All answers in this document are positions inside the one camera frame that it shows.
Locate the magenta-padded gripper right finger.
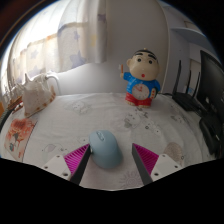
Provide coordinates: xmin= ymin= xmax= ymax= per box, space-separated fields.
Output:
xmin=131 ymin=143 xmax=184 ymax=186

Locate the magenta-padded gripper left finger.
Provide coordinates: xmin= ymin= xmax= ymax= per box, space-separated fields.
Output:
xmin=40 ymin=143 xmax=92 ymax=185

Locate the light blue computer mouse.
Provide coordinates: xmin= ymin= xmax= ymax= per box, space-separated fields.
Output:
xmin=88 ymin=129 xmax=123 ymax=170

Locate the red printed mouse pad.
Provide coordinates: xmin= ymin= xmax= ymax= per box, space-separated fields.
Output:
xmin=3 ymin=117 xmax=38 ymax=162

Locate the white printed tablecloth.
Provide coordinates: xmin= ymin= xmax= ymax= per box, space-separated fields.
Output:
xmin=0 ymin=91 xmax=218 ymax=191

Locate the black router with antennas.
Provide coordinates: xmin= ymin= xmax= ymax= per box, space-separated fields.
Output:
xmin=171 ymin=59 xmax=204 ymax=113

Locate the large white conch shell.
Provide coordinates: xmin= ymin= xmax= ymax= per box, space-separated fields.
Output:
xmin=20 ymin=73 xmax=57 ymax=118

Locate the white slatted chair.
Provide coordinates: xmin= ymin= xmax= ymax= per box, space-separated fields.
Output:
xmin=43 ymin=72 xmax=63 ymax=96

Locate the cartoon boy figure clock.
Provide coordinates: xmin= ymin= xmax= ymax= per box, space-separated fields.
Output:
xmin=119 ymin=48 xmax=162 ymax=108

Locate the white star-print curtain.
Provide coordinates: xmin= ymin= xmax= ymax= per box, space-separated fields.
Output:
xmin=1 ymin=0 xmax=108 ymax=98

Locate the white wall shelf unit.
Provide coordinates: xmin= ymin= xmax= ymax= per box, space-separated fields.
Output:
xmin=166 ymin=6 xmax=221 ymax=98

